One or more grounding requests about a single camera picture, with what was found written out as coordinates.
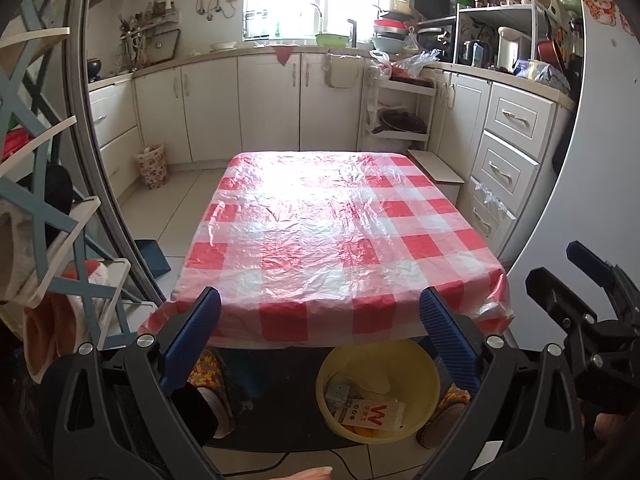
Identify white red W paper bag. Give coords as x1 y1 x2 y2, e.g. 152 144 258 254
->
334 399 406 431

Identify yellow trash bucket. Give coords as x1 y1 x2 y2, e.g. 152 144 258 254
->
316 340 440 444

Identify white kitchen cabinets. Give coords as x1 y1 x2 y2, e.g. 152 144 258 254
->
89 47 576 264

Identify person's right hand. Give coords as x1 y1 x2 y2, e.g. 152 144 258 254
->
591 410 639 479

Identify person's left hand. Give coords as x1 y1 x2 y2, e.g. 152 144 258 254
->
273 466 333 480

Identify white refrigerator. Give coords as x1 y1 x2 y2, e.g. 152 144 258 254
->
508 0 639 350

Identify blue box on floor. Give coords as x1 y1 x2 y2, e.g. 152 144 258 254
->
134 238 171 278

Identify white blue folding rack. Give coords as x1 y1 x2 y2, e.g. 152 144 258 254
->
1 0 132 382

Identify white step stool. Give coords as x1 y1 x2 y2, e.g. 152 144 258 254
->
408 150 464 205

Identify red white checkered tablecloth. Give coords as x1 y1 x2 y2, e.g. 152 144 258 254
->
142 152 513 349

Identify floral waste basket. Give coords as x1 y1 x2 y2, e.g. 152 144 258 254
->
134 144 169 190

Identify white electric kettle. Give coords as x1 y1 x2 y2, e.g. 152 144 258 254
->
497 26 532 72

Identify white shelf trolley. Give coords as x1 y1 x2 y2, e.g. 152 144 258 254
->
357 68 437 153

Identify black wok on counter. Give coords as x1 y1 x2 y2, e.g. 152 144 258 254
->
87 58 102 81

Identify stacked bowls on counter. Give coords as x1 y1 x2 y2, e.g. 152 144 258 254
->
371 11 414 55

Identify green basin in sink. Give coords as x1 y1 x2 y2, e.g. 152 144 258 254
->
314 32 350 48

